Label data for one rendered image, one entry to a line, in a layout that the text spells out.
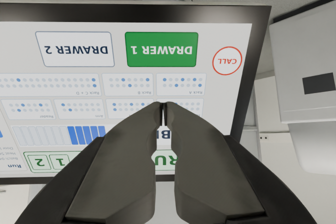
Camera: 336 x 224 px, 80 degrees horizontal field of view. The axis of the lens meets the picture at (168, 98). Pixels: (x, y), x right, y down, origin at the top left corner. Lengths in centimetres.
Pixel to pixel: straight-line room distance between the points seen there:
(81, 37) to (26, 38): 7
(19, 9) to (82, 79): 10
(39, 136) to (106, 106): 13
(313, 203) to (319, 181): 32
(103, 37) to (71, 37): 4
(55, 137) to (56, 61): 13
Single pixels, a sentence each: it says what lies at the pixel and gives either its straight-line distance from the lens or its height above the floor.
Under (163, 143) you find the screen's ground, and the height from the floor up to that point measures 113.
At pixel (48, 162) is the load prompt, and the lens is 42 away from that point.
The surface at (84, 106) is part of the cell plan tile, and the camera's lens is 33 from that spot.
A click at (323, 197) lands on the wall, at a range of 371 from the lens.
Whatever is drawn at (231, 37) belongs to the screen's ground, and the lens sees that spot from 28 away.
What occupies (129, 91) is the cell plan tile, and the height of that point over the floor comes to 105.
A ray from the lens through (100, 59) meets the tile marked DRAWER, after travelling 29.
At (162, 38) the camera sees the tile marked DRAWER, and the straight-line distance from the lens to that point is 27.
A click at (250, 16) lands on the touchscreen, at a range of 29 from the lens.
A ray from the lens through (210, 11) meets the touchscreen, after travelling 27.
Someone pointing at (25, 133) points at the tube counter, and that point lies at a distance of 40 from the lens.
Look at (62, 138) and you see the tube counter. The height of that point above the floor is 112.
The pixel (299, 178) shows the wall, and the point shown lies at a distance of 374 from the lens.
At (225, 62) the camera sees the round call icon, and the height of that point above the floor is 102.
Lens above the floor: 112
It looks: 11 degrees down
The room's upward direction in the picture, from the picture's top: 179 degrees clockwise
